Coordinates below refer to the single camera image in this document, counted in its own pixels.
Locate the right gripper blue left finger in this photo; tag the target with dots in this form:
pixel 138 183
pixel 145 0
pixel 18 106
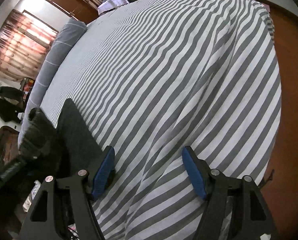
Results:
pixel 62 208

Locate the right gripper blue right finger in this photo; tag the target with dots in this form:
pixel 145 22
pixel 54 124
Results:
pixel 250 215

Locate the black denim pants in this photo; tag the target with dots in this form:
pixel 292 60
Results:
pixel 69 147

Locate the dark wooden headboard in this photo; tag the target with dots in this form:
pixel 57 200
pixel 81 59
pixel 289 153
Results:
pixel 8 145

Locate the brown wooden footboard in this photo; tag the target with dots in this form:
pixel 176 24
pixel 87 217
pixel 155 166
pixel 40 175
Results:
pixel 281 190

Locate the black hanging jacket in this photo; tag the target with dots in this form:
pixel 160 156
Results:
pixel 11 104

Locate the grey white striped bedsheet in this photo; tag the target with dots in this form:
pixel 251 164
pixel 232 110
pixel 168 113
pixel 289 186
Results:
pixel 154 76

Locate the patterned window curtain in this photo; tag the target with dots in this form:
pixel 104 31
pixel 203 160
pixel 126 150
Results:
pixel 24 42

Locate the grey rolled duvet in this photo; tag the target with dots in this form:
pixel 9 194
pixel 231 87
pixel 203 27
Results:
pixel 72 31

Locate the brown wooden door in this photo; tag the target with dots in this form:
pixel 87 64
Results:
pixel 78 9

